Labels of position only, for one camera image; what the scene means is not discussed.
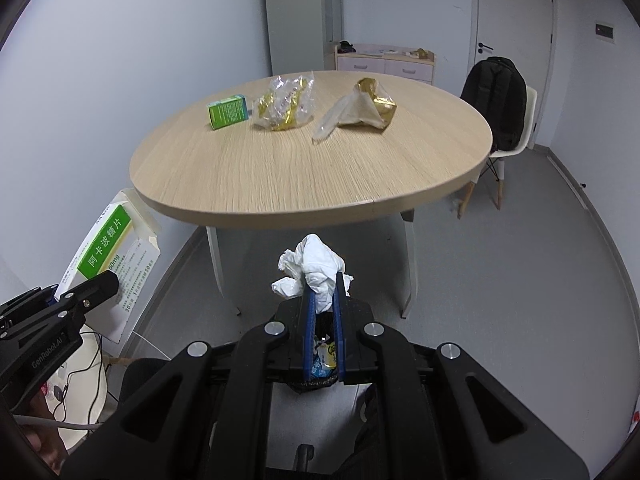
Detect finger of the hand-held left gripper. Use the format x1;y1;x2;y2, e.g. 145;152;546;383
0;270;120;348
0;285;58;326

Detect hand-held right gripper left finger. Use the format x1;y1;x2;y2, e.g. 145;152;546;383
62;287;317;480

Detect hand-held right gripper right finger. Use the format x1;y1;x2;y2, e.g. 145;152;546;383
332;272;591;480

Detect black trash bin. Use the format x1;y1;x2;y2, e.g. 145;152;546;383
290;312;341;395

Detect white medicine box green stripe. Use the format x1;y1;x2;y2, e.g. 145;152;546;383
54;187;162;346

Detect white tissue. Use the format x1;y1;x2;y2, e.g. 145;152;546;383
271;234;355;313

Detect small green box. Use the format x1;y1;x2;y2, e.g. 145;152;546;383
207;94;250;132

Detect person's left hand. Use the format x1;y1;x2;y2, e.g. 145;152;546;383
15;395;68;476

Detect white rounded plastic object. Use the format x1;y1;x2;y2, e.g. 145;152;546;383
42;325;123;453

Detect round wooden table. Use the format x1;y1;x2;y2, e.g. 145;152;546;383
129;70;493;321

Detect clear plastic bag gold print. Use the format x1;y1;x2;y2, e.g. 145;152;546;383
251;71;316;132

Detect white drawer cabinet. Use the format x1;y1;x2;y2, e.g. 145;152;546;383
335;42;437;86

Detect black backpack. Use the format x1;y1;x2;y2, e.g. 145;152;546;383
460;56;527;152

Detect white chair wooden legs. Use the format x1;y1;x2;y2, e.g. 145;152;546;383
457;85;538;220

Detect tall grey cabinet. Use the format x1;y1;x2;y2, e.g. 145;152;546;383
263;0;345;73

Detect white door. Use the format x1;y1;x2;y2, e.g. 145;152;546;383
475;0;557;96

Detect black cable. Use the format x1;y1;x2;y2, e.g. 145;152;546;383
50;332;118;421

